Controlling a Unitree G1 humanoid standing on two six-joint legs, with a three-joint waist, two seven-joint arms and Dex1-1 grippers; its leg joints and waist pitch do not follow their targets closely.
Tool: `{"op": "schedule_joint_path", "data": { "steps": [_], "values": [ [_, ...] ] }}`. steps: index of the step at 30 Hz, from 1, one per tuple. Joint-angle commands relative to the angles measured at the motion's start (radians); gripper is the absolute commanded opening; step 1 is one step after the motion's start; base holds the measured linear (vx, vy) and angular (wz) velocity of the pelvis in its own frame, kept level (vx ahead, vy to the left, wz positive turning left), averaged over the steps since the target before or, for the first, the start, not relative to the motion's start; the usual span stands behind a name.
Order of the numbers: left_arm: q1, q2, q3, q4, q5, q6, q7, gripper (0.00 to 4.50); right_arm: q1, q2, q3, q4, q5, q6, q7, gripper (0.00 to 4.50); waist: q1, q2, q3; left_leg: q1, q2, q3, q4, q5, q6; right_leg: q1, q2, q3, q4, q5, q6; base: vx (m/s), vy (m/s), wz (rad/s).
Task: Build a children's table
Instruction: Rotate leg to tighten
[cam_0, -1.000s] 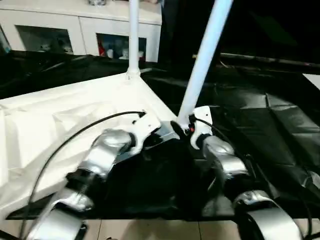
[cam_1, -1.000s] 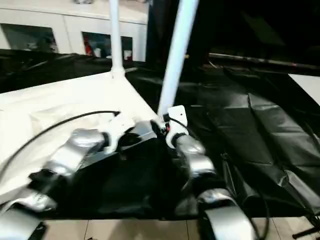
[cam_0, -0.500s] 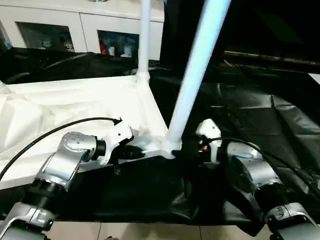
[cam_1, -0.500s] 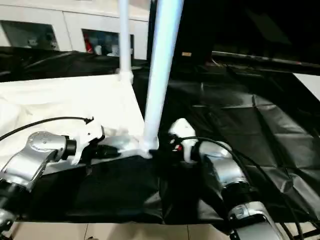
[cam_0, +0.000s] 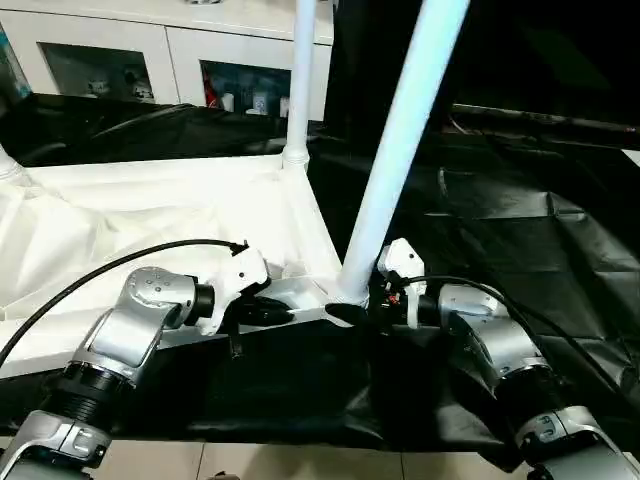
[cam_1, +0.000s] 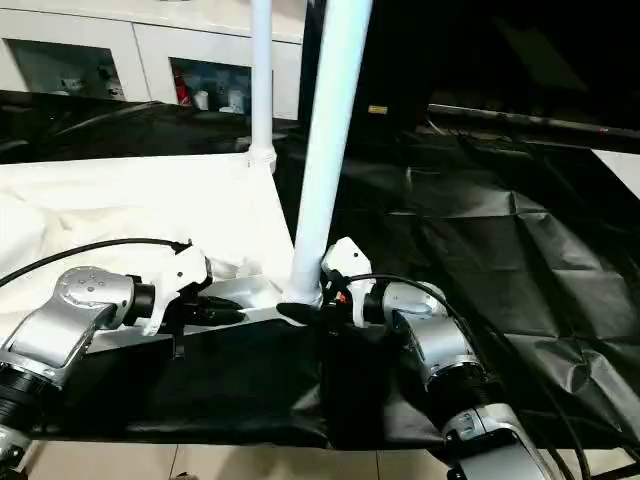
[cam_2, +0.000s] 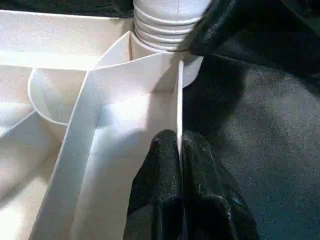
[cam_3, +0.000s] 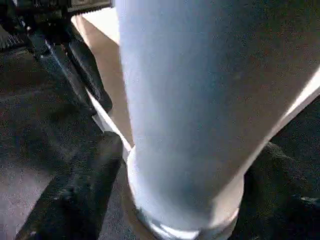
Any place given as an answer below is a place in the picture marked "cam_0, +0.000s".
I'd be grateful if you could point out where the white plastic table top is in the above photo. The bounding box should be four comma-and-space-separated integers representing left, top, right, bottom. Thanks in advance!
0, 152, 372, 381

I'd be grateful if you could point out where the black work mat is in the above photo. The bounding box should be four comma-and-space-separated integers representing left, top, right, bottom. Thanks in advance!
0, 92, 640, 474

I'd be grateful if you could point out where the grey metal rod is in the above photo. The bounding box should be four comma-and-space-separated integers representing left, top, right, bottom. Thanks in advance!
452, 103, 640, 147

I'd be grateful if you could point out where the white sideboard with glass doors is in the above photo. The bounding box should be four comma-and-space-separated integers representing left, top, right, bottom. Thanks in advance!
0, 0, 335, 121

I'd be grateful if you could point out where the black backdrop cloth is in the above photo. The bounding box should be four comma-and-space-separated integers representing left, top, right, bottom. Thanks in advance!
324, 0, 640, 132

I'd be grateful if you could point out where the grey curtain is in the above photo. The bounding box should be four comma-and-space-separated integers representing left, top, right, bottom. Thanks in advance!
0, 19, 32, 104

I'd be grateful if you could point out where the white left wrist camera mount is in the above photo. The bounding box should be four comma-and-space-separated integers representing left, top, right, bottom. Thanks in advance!
199, 244, 272, 337

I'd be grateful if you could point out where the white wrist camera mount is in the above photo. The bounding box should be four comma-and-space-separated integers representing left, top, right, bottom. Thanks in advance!
199, 244, 272, 337
377, 238, 427, 330

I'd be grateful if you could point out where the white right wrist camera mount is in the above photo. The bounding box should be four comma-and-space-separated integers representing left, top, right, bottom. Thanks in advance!
377, 238, 427, 330

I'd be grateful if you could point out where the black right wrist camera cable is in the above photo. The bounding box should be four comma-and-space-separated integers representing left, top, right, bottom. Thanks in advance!
392, 272, 626, 406

